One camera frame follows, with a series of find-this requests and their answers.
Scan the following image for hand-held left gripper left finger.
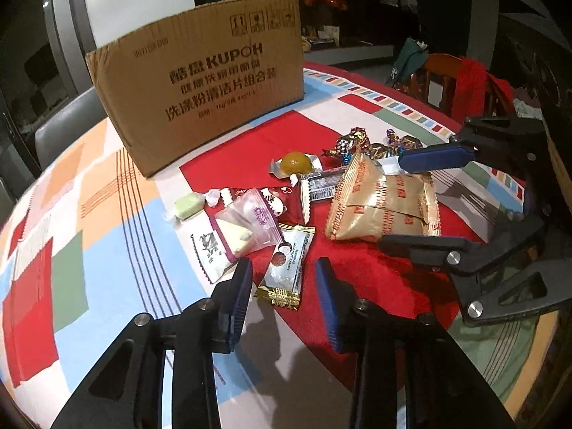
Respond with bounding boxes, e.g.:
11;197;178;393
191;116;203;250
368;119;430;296
49;257;255;429

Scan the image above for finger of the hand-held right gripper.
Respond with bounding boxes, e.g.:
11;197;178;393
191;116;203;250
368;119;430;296
398;118;548;175
380;217;559;327

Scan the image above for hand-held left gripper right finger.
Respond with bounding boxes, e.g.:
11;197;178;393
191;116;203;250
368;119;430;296
314;257;532;429

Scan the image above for silver snack wrapper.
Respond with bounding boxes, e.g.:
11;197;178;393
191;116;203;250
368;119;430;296
375;156;409;175

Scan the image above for silver and gold candy packet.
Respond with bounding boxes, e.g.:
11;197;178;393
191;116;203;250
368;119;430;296
254;222;316;311

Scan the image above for gold snack packet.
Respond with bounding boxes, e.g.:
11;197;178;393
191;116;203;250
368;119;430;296
324;149;442;242

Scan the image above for white snack packet with drawing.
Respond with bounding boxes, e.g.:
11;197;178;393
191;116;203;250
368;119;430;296
176;214;237;284

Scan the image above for clear zip bag pink label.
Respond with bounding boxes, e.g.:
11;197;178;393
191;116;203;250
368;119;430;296
214;188;284;262

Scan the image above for green candy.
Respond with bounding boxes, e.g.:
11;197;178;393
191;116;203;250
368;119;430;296
163;189;222;222

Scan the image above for silver packet with barcode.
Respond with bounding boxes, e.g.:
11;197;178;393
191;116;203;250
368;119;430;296
290;165;354;224

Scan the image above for red snack packet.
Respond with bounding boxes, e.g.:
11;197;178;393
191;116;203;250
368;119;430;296
221;185;309;224

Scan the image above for yellow jelly cup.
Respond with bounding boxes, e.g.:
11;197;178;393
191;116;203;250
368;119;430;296
269;152;323;178

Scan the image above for brown cardboard box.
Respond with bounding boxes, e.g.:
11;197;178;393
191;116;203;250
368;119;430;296
86;0;305;178

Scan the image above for red cloth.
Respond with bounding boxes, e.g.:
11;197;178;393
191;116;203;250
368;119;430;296
453;56;514;119

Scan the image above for wooden chair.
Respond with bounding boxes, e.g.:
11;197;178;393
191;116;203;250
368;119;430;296
409;53;514;121

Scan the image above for green bag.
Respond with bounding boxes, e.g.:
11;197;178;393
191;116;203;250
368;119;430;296
392;38;430;90

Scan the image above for dark sideboard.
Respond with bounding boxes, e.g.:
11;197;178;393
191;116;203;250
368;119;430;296
344;0;421;50

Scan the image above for patchwork printed tablecloth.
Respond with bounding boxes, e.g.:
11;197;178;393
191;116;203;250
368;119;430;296
0;63;559;429

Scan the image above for grey dining chair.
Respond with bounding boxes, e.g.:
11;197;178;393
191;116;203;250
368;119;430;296
35;92;110;173

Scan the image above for glass sliding door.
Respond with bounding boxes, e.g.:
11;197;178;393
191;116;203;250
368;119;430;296
0;0;85;179

